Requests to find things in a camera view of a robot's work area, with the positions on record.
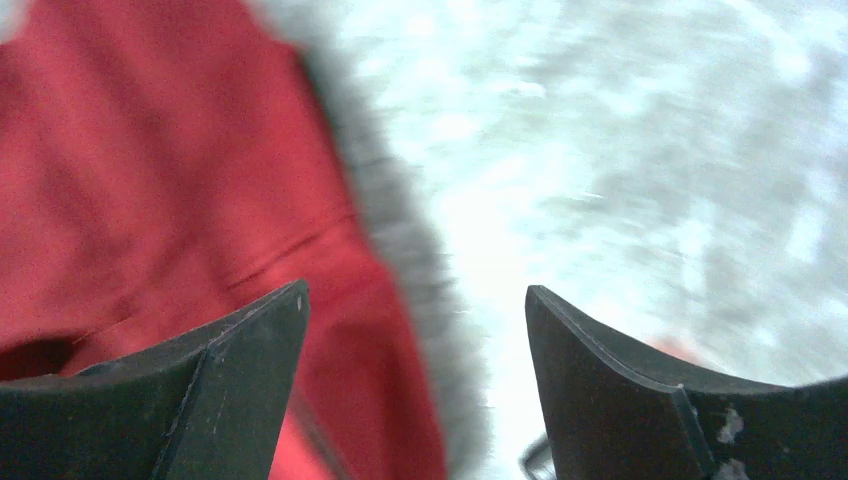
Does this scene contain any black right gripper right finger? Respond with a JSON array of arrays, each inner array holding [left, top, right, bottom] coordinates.
[[525, 285, 847, 480]]

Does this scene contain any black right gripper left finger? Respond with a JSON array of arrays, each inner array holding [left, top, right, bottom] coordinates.
[[1, 280, 310, 480]]

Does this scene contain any red backpack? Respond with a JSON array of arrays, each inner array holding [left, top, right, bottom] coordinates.
[[1, 1, 447, 479]]

